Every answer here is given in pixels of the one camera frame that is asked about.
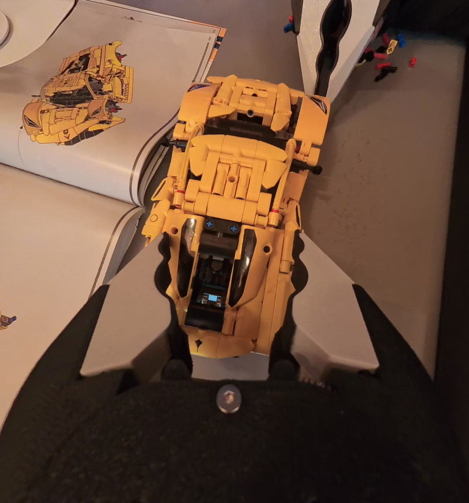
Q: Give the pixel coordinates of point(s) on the instruction booklet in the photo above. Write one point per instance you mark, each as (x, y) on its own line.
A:
(42, 235)

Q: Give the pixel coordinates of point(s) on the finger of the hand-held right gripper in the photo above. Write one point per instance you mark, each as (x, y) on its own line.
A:
(309, 39)
(356, 39)

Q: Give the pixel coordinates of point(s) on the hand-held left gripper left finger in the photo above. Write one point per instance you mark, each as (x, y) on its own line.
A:
(128, 314)

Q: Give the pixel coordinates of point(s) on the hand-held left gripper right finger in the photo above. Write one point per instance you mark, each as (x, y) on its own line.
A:
(329, 314)

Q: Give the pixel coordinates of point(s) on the grey desk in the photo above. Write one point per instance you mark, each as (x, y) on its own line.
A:
(395, 177)

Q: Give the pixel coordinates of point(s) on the yellow toy brick car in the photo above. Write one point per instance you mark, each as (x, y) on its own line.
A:
(234, 157)

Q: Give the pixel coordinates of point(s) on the pile of coloured brick pins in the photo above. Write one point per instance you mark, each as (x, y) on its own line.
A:
(387, 59)

